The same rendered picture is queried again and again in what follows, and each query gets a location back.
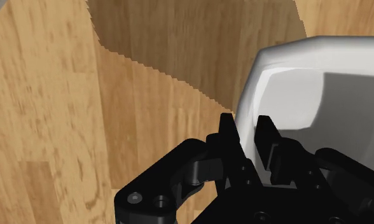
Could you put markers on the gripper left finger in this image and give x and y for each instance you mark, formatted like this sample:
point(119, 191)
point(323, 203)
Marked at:
point(162, 183)

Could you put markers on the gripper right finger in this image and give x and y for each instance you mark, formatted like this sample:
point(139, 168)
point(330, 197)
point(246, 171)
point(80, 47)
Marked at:
point(286, 161)

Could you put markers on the white toilet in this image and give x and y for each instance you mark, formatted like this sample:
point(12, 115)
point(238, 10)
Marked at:
point(329, 93)

